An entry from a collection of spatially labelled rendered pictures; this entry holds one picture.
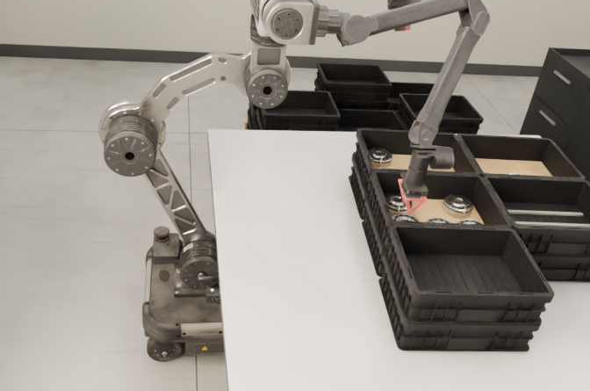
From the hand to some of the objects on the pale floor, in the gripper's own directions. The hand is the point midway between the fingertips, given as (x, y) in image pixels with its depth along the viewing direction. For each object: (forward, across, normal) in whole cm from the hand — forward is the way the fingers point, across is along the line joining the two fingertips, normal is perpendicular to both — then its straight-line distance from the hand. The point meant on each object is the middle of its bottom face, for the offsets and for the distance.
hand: (407, 206), depth 196 cm
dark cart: (+90, -147, +155) cm, 232 cm away
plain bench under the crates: (+92, -11, +22) cm, 96 cm away
